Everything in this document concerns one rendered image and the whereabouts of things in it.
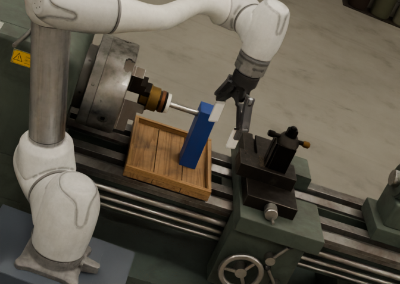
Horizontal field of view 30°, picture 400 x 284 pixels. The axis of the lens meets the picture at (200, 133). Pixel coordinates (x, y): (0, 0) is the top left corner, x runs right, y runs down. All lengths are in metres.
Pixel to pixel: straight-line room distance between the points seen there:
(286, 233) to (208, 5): 0.83
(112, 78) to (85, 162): 0.31
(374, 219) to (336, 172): 2.29
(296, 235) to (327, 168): 2.61
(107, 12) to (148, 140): 1.03
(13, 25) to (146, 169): 0.63
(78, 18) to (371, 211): 1.51
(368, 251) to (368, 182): 2.45
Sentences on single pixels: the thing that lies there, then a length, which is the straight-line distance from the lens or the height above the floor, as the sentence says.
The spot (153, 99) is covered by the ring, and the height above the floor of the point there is 1.10.
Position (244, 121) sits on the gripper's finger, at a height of 1.33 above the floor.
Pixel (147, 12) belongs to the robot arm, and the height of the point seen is 1.58.
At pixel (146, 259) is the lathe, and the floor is 0.54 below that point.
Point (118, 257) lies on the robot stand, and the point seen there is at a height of 0.75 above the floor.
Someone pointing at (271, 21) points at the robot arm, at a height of 1.61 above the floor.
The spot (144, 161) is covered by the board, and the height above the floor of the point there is 0.89.
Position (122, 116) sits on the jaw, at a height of 1.01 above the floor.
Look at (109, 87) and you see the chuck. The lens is 2.38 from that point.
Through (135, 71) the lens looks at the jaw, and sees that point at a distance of 2.42.
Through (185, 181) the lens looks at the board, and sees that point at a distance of 2.54.
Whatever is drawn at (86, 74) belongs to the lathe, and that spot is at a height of 1.14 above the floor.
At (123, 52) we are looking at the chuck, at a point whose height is 1.23.
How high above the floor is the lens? 2.21
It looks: 28 degrees down
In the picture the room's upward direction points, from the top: 23 degrees clockwise
